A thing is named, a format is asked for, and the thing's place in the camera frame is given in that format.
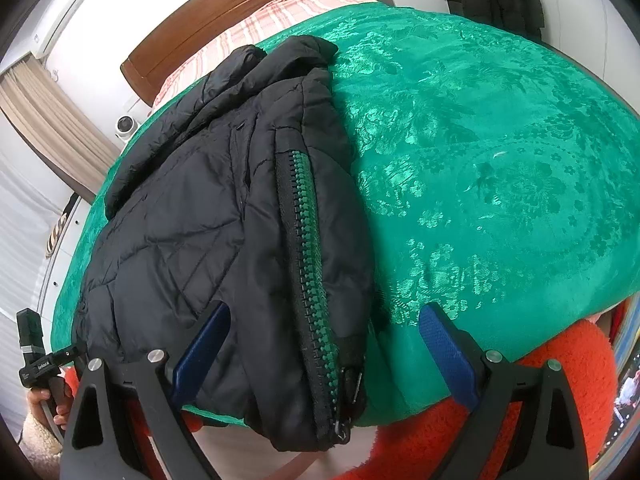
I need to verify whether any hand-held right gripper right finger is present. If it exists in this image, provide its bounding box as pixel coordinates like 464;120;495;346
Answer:
419;302;591;480

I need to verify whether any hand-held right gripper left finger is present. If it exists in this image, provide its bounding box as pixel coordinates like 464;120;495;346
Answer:
59;301;232;480

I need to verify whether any black puffer jacket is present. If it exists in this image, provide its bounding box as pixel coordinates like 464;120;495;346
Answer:
72;35;378;453

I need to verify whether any person's left forearm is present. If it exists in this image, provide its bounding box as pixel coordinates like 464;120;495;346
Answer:
20;410;63;461

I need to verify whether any person's left hand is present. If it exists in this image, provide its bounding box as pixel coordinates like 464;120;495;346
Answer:
25;381;74;429

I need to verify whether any white dresser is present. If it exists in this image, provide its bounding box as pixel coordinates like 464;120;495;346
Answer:
35;192;83;321

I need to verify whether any person's orange fleece clothing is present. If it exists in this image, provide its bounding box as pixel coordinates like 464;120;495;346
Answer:
65;317;618;480

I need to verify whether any striped cloth item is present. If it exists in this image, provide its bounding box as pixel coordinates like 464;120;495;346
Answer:
45;212;71;260

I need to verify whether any green patterned blanket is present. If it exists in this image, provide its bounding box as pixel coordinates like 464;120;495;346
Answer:
50;2;640;428

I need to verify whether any beige curtain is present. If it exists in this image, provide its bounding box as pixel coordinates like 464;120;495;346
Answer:
0;57;123;206

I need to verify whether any wooden headboard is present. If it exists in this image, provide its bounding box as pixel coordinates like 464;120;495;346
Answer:
120;0;346;108

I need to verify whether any white air conditioner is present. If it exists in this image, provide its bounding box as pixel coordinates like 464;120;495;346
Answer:
27;0;92;58

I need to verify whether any hanging black jacket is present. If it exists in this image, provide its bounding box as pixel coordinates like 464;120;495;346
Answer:
447;0;546;43

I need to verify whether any pink plaid bed sheet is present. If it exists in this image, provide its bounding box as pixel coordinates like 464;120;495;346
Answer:
152;0;378;108

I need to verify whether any white wardrobe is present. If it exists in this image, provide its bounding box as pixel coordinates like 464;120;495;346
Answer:
530;0;640;91

